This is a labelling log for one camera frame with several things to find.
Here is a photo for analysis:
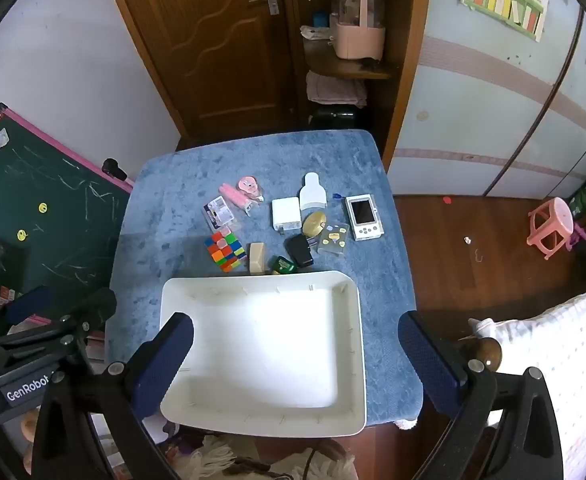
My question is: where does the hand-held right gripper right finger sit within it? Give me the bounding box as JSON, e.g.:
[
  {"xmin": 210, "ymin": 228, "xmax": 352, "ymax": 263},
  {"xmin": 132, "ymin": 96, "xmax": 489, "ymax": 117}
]
[{"xmin": 398, "ymin": 310, "xmax": 564, "ymax": 480}]

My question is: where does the small green box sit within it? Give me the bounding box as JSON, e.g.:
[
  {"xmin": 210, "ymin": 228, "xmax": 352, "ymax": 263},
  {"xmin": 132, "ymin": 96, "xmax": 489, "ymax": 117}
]
[{"xmin": 269, "ymin": 255, "xmax": 298, "ymax": 276}]

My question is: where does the blue white packet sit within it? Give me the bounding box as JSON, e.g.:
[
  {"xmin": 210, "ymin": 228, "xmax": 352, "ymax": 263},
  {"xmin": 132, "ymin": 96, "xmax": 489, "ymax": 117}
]
[{"xmin": 203, "ymin": 197, "xmax": 236, "ymax": 233}]

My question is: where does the green chalkboard with pink frame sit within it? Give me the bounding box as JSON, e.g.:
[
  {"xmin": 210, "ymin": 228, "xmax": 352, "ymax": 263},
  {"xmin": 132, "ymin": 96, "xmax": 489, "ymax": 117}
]
[{"xmin": 0, "ymin": 102, "xmax": 135, "ymax": 321}]

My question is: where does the wooden corner shelf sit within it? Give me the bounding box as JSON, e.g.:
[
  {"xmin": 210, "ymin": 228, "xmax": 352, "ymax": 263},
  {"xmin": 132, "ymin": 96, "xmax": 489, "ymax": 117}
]
[{"xmin": 288, "ymin": 0, "xmax": 434, "ymax": 158}]

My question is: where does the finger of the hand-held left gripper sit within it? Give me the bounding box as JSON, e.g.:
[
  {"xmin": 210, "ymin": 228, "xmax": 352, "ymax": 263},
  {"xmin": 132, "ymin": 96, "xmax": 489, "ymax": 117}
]
[
  {"xmin": 0, "ymin": 287, "xmax": 119, "ymax": 377},
  {"xmin": 0, "ymin": 286, "xmax": 56, "ymax": 347}
]

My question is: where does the clear bag of white pieces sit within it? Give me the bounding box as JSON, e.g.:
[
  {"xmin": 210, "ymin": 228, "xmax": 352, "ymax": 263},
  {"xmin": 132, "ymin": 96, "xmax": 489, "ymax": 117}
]
[{"xmin": 345, "ymin": 194, "xmax": 385, "ymax": 242}]

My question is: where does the blue table cover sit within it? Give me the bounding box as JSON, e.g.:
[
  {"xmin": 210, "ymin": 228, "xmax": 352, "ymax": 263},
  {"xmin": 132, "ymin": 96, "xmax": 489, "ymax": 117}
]
[{"xmin": 106, "ymin": 130, "xmax": 426, "ymax": 428}]

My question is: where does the white bottle-shaped plastic piece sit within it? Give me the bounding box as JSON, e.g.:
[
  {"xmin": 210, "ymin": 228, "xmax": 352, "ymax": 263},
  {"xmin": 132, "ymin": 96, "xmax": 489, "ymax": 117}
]
[{"xmin": 299, "ymin": 172, "xmax": 329, "ymax": 211}]

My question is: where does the pink correction tape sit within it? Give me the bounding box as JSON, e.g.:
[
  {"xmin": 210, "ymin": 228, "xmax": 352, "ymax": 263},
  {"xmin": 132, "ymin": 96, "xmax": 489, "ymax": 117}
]
[{"xmin": 236, "ymin": 176, "xmax": 266, "ymax": 204}]

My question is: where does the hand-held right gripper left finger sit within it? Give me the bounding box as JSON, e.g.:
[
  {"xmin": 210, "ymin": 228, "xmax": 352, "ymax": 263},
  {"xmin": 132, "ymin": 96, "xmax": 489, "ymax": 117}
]
[{"xmin": 32, "ymin": 311, "xmax": 195, "ymax": 480}]

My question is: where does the pink tube pack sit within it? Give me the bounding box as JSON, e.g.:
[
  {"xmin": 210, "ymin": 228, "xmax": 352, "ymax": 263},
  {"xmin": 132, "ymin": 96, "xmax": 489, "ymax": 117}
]
[{"xmin": 218, "ymin": 183, "xmax": 254, "ymax": 217}]

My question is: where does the beige rectangular block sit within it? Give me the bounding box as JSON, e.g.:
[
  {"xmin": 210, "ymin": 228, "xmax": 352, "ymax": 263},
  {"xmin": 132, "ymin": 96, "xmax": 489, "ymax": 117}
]
[{"xmin": 249, "ymin": 242, "xmax": 269, "ymax": 276}]

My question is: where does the pale wardrobe with pink stripes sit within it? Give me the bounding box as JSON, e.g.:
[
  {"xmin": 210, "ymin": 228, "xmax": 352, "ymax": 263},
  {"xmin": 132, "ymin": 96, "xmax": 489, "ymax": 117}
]
[{"xmin": 388, "ymin": 0, "xmax": 586, "ymax": 201}]

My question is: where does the colourful puzzle cube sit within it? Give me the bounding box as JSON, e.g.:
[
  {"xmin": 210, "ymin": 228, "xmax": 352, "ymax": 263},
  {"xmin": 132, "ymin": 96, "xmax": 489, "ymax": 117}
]
[{"xmin": 204, "ymin": 227, "xmax": 246, "ymax": 273}]

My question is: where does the black bag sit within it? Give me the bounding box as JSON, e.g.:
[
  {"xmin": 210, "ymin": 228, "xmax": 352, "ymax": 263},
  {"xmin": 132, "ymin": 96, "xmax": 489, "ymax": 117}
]
[{"xmin": 309, "ymin": 105, "xmax": 359, "ymax": 131}]

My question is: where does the round wooden bed knob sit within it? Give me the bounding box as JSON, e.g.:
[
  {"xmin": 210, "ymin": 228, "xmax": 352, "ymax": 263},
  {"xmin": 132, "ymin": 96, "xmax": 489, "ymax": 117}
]
[{"xmin": 473, "ymin": 337, "xmax": 502, "ymax": 371}]

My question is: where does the black power adapter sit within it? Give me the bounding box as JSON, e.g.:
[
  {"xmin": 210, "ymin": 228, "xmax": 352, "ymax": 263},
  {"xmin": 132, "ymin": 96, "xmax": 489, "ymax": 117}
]
[{"xmin": 285, "ymin": 233, "xmax": 315, "ymax": 267}]

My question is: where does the white plastic tray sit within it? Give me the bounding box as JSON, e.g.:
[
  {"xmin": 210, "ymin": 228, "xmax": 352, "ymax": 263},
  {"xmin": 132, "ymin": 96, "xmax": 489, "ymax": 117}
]
[{"xmin": 159, "ymin": 270, "xmax": 367, "ymax": 438}]

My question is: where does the black easel knob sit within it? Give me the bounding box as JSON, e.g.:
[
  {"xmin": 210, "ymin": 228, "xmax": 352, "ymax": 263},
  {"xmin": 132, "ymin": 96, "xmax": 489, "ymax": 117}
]
[{"xmin": 102, "ymin": 158, "xmax": 128, "ymax": 181}]

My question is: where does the pink plastic stool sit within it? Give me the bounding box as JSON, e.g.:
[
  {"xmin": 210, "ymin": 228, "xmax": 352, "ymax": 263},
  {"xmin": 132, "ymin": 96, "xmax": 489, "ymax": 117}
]
[{"xmin": 527, "ymin": 197, "xmax": 575, "ymax": 261}]

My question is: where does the brown wooden door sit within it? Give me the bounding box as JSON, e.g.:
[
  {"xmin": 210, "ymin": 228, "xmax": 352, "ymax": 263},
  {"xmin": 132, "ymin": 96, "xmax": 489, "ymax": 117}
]
[{"xmin": 102, "ymin": 0, "xmax": 299, "ymax": 148}]

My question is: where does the gold oval case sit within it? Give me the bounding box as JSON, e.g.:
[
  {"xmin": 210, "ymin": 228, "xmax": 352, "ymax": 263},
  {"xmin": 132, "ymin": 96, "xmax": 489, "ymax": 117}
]
[{"xmin": 301, "ymin": 210, "xmax": 329, "ymax": 238}]

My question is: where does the white checked quilt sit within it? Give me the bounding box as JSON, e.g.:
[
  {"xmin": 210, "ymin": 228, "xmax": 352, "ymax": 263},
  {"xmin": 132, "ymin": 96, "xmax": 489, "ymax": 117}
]
[{"xmin": 468, "ymin": 270, "xmax": 586, "ymax": 480}]

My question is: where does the white charger block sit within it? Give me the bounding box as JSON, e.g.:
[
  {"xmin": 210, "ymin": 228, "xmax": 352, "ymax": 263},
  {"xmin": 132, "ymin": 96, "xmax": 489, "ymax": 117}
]
[{"xmin": 272, "ymin": 197, "xmax": 303, "ymax": 235}]

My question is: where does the pink storage basket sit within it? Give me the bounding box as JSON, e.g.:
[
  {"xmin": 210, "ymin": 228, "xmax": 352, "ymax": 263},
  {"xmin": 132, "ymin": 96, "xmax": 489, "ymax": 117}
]
[{"xmin": 329, "ymin": 0, "xmax": 387, "ymax": 61}]

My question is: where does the folded pink cloth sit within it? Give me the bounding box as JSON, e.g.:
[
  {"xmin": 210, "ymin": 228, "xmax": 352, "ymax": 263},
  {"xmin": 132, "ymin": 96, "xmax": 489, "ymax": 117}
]
[{"xmin": 305, "ymin": 71, "xmax": 369, "ymax": 107}]

